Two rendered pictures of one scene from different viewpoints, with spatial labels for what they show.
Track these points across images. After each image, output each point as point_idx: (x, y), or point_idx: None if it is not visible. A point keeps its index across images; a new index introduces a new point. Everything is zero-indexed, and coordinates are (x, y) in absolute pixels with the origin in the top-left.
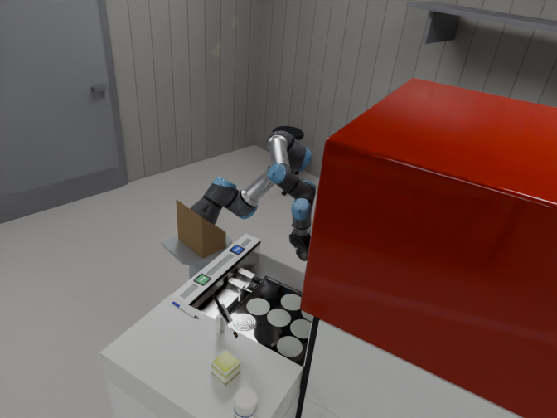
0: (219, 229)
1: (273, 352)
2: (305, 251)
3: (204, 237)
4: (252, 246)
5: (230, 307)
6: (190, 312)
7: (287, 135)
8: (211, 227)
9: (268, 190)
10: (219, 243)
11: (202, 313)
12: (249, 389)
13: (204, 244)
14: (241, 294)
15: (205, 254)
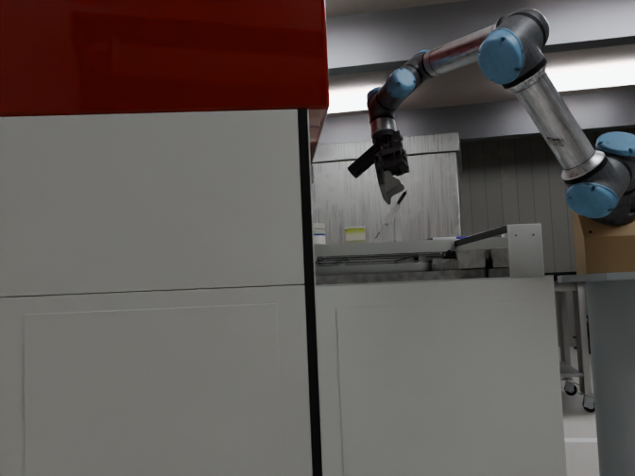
0: (579, 224)
1: (335, 244)
2: (391, 189)
3: (574, 229)
4: (499, 227)
5: (441, 268)
6: (439, 237)
7: (509, 14)
8: (575, 213)
9: (544, 138)
10: (582, 256)
11: (431, 240)
12: (317, 223)
13: (574, 244)
14: (448, 263)
15: (576, 267)
